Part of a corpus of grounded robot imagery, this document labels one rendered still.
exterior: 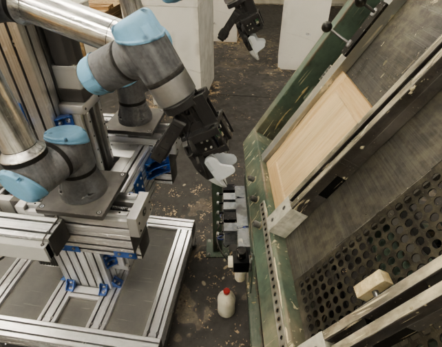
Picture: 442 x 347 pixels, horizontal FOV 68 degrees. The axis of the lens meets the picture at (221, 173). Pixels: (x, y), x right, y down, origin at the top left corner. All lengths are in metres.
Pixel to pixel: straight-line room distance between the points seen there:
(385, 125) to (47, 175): 0.90
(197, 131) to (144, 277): 1.40
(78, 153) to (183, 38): 2.61
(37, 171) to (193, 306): 1.33
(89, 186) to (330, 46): 1.11
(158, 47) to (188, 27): 2.92
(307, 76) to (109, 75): 1.11
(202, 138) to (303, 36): 4.41
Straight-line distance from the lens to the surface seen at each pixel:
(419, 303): 0.71
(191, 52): 3.55
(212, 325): 1.98
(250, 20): 1.21
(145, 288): 1.89
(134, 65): 0.58
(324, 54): 1.57
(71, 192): 1.13
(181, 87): 0.57
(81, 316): 1.90
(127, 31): 0.56
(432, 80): 0.96
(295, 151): 1.33
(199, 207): 2.54
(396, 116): 0.97
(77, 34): 0.81
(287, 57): 5.02
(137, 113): 1.48
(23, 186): 0.97
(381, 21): 1.34
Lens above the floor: 1.76
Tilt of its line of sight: 38 degrees down
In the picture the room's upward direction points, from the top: straight up
